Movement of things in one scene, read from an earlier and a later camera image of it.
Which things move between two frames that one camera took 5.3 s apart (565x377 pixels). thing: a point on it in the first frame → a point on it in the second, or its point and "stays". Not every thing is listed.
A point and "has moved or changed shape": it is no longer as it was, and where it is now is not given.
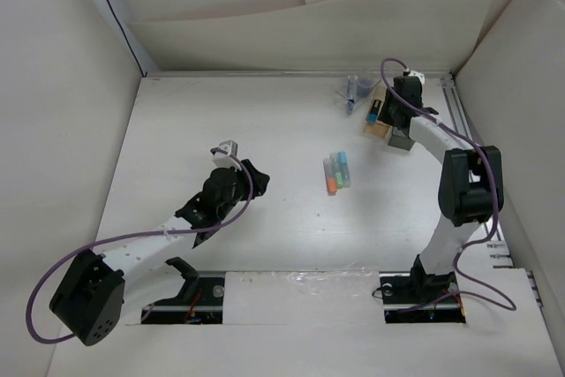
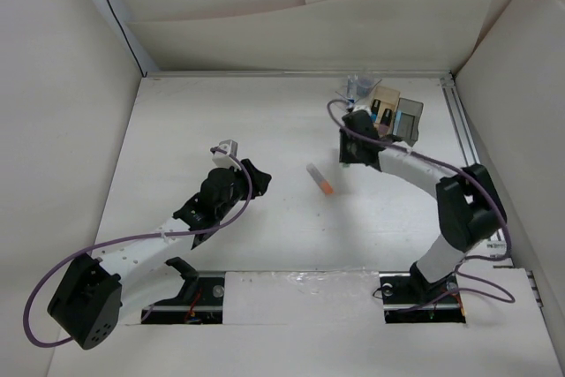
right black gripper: x=384 y=115 → x=345 y=154
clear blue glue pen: x=351 y=94 stays
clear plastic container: x=355 y=90 stays
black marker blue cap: x=372 y=114 stays
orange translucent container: x=378 y=129 stays
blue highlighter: x=344 y=169 has moved or changed shape
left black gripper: x=259 y=179 stays
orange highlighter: x=330 y=177 → x=323 y=184
